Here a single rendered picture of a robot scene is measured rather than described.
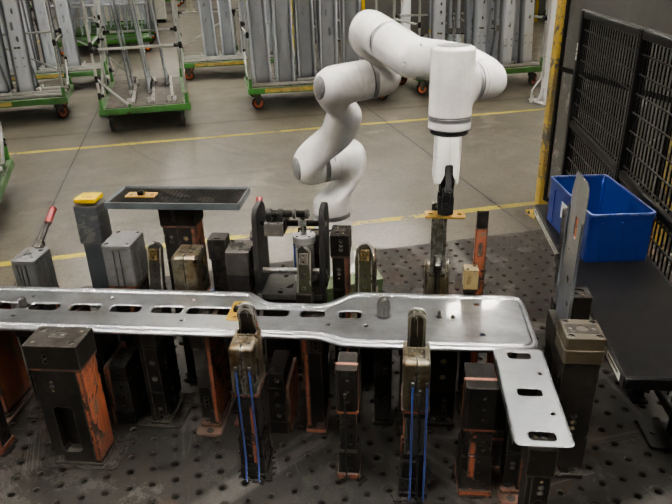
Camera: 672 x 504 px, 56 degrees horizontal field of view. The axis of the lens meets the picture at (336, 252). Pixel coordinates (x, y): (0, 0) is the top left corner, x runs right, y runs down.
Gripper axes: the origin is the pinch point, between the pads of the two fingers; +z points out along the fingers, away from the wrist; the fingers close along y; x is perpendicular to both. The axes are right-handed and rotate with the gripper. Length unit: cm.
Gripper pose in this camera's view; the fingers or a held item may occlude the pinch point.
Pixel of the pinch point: (445, 202)
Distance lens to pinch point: 134.7
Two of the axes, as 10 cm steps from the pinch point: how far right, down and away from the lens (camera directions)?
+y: -0.9, 4.3, -9.0
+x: 10.0, 0.2, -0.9
